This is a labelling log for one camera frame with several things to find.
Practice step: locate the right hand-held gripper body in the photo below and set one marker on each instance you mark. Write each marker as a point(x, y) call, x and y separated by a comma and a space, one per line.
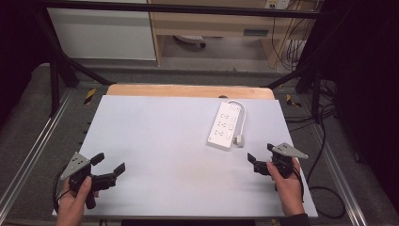
point(287, 150)

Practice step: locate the aluminium rail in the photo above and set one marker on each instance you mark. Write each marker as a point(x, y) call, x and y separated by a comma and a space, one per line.
point(34, 150)
point(337, 175)

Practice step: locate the white table cover sheet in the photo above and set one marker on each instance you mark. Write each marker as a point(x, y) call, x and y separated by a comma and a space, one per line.
point(156, 141)

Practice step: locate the black metal frame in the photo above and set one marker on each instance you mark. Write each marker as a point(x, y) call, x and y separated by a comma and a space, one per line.
point(188, 8)

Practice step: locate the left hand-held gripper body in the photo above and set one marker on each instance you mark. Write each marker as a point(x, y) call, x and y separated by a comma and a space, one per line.
point(76, 164)

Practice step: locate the white wall outlet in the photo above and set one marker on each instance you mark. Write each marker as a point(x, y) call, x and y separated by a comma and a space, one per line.
point(277, 3)

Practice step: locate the chair base with caster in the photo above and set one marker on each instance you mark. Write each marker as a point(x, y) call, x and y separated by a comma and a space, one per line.
point(189, 39)

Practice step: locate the person's right hand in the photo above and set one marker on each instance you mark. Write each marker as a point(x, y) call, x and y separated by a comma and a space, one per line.
point(290, 191)

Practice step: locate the black curtain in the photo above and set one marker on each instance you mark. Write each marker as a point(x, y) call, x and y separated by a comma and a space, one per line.
point(360, 62)
point(15, 37)

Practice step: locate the white cabinet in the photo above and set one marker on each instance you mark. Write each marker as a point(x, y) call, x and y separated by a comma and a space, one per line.
point(100, 34)

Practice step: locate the person's left hand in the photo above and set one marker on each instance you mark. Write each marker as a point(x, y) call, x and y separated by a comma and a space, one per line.
point(71, 205)

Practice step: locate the yellow black striped tape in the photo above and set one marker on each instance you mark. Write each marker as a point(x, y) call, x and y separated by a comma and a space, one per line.
point(291, 101)
point(90, 96)

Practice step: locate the wooden table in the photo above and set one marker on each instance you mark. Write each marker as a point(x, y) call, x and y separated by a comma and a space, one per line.
point(188, 91)

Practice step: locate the white power strip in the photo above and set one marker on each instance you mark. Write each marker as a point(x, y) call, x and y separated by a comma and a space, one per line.
point(223, 125)

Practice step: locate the light wooden desk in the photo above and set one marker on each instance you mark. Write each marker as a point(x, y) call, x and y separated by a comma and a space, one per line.
point(213, 23)

